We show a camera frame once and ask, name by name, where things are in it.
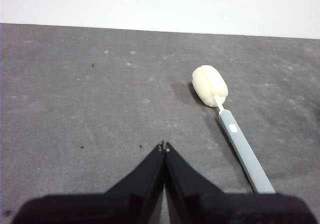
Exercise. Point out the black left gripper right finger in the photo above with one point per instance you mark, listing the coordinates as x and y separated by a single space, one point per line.
225 209

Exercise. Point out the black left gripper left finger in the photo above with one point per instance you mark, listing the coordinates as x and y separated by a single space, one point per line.
112 209

